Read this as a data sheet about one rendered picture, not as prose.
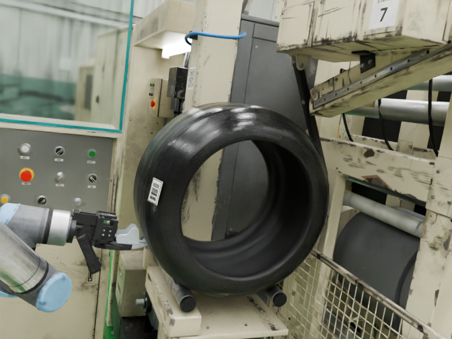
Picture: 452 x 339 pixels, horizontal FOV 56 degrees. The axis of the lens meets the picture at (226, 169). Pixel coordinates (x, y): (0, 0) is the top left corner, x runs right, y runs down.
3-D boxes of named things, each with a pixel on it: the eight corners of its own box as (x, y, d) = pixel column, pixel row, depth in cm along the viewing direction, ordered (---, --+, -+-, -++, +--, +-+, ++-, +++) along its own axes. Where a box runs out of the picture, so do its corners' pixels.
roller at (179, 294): (159, 264, 147) (152, 254, 146) (170, 257, 148) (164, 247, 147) (185, 316, 115) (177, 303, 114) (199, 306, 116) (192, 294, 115)
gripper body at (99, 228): (121, 221, 112) (72, 214, 107) (114, 252, 113) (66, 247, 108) (118, 213, 119) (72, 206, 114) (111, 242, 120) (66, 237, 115)
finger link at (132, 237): (153, 231, 116) (119, 227, 113) (148, 252, 117) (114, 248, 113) (151, 228, 119) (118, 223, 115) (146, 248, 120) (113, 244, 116)
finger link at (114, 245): (132, 246, 113) (99, 242, 110) (132, 251, 114) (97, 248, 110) (130, 240, 118) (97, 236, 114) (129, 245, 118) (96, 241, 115)
